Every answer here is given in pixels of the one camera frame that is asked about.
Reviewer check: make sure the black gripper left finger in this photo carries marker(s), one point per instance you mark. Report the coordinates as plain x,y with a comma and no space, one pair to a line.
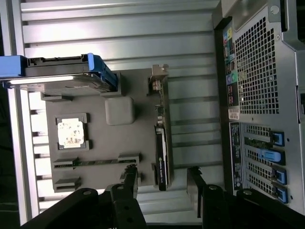
128,210

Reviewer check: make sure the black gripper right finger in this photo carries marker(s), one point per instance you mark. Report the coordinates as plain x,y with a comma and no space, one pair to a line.
214,210

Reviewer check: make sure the green RAM stick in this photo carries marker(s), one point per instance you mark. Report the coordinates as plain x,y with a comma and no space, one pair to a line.
95,163

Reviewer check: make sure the grey plastic parts rack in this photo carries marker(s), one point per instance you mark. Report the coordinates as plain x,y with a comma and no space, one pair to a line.
114,148

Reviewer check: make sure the silver CPU chip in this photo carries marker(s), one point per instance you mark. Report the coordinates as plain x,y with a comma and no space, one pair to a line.
70,132

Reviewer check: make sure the black and silver PC case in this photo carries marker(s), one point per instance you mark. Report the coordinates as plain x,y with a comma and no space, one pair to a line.
257,71

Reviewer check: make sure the hard disk with blue carrier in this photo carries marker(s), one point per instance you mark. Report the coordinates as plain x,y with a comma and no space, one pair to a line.
57,78

